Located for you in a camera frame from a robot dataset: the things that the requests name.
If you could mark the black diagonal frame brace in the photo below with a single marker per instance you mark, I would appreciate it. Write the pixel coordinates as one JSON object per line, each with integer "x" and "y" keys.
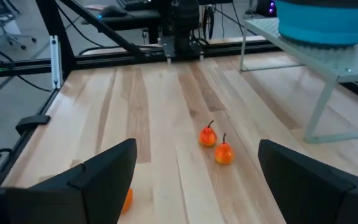
{"x": 104, "y": 29}

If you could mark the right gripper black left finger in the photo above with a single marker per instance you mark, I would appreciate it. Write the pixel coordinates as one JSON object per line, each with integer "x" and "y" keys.
{"x": 98, "y": 193}

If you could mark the blue collapsible bowl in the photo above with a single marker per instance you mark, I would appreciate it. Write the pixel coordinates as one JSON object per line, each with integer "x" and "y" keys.
{"x": 322, "y": 25}

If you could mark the small red-yellow toy pear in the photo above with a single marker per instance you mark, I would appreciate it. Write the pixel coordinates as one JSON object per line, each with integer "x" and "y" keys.
{"x": 208, "y": 138}
{"x": 224, "y": 154}

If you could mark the black keyboard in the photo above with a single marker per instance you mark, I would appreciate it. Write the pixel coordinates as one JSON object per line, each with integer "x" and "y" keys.
{"x": 132, "y": 3}

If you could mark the black frame post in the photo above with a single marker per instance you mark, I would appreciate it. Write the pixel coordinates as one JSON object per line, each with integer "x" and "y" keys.
{"x": 53, "y": 28}

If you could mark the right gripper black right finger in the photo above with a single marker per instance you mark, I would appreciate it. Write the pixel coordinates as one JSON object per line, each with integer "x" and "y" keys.
{"x": 306, "y": 196}

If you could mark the black computer tower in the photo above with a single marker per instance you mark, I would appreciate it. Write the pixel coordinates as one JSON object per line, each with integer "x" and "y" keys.
{"x": 264, "y": 7}

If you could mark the black computer mouse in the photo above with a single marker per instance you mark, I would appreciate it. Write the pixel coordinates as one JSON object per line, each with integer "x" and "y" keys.
{"x": 113, "y": 12}

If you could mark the orange toy mandarin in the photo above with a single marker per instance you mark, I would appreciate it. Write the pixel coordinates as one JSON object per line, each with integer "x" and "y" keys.
{"x": 127, "y": 201}

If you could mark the pale green metal shelf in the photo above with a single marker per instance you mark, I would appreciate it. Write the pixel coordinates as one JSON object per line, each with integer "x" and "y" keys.
{"x": 346, "y": 62}

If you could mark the black clamp block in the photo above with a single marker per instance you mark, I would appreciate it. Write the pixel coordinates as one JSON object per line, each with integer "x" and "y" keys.
{"x": 33, "y": 123}

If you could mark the white metal bracket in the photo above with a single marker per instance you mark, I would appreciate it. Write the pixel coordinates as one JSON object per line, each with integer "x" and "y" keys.
{"x": 56, "y": 62}

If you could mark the black desk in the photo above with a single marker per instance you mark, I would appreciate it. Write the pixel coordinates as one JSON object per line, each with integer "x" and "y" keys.
{"x": 129, "y": 20}

